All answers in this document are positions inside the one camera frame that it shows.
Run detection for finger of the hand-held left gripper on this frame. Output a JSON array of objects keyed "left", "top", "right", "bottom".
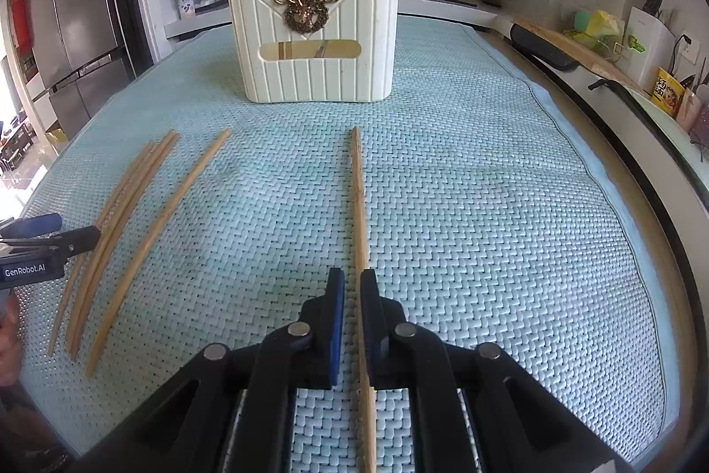
[
  {"left": 0, "top": 212, "right": 63, "bottom": 242},
  {"left": 11, "top": 225, "right": 102, "bottom": 259}
]

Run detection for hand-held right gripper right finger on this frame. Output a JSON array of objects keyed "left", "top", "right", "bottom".
[{"left": 359, "top": 269, "right": 632, "bottom": 473}]

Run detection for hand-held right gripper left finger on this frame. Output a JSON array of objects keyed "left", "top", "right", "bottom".
[{"left": 72, "top": 267, "right": 347, "bottom": 473}]

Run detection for cream ribbed utensil holder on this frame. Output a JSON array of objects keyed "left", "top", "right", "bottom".
[{"left": 228, "top": 0, "right": 401, "bottom": 104}]

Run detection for person's left hand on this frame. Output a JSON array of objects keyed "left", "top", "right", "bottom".
[{"left": 0, "top": 293, "right": 24, "bottom": 386}]

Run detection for dark dining furniture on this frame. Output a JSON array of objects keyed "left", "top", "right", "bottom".
[{"left": 0, "top": 110, "right": 34, "bottom": 169}]

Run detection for light teal woven table mat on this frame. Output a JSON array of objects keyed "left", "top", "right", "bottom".
[{"left": 16, "top": 16, "right": 668, "bottom": 473}]

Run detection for grey steel refrigerator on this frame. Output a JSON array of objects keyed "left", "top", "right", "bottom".
[{"left": 0, "top": 0, "right": 136, "bottom": 138}]

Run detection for black tray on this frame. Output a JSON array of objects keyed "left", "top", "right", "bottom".
[{"left": 510, "top": 23, "right": 582, "bottom": 72}]

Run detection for wooden cutting board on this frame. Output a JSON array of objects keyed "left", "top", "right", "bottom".
[{"left": 521, "top": 20, "right": 632, "bottom": 89}]

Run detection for yellow and green cloths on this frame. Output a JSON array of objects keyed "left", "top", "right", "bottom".
[{"left": 564, "top": 9, "right": 627, "bottom": 58}]

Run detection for yellow printed cup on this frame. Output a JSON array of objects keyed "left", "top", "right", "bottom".
[{"left": 652, "top": 67, "right": 688, "bottom": 119}]

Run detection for pink cup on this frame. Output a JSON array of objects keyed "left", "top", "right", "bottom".
[{"left": 677, "top": 85, "right": 709, "bottom": 130}]

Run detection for white knife block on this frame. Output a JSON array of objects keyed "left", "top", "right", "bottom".
[{"left": 623, "top": 6, "right": 677, "bottom": 86}]

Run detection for red wall hanging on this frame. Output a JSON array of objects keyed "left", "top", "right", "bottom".
[{"left": 8, "top": 0, "right": 33, "bottom": 42}]

